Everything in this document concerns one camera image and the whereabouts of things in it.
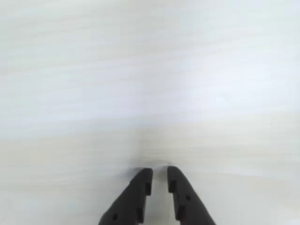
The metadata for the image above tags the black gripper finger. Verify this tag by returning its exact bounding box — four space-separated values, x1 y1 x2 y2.
97 168 154 225
166 165 217 225

